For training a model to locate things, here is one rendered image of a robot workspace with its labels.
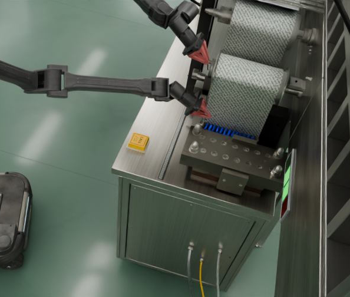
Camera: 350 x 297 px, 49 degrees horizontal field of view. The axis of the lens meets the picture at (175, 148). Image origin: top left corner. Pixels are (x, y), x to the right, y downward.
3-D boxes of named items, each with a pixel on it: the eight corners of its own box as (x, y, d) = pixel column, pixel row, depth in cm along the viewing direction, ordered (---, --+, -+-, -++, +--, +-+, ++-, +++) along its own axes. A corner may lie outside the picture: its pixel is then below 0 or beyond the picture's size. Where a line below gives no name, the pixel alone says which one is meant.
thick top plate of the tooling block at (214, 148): (188, 135, 160) (191, 125, 156) (283, 162, 157) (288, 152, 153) (178, 163, 150) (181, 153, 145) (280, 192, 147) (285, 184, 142)
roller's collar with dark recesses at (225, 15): (219, 16, 160) (222, 2, 156) (233, 20, 160) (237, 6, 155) (216, 24, 156) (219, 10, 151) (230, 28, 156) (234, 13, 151)
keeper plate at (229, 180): (217, 184, 153) (223, 167, 145) (241, 191, 152) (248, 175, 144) (215, 189, 152) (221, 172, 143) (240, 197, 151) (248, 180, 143)
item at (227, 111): (201, 123, 160) (210, 89, 146) (257, 139, 158) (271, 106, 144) (201, 124, 159) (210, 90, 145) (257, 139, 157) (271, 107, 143)
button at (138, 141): (133, 135, 166) (133, 131, 164) (148, 139, 165) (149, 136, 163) (127, 147, 161) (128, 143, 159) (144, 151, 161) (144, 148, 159)
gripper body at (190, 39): (184, 57, 142) (171, 42, 139) (191, 43, 148) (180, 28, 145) (198, 49, 137) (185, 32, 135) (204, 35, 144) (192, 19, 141)
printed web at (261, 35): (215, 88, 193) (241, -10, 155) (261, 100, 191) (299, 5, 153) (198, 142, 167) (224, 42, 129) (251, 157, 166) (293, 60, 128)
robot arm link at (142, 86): (46, 93, 130) (47, 62, 131) (46, 98, 135) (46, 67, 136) (168, 101, 145) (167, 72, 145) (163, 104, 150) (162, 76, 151)
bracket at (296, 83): (289, 79, 143) (290, 75, 142) (304, 83, 143) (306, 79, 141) (287, 87, 140) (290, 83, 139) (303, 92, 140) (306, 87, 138)
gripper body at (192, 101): (187, 117, 152) (172, 106, 149) (192, 101, 158) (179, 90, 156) (197, 109, 147) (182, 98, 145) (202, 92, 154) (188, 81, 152)
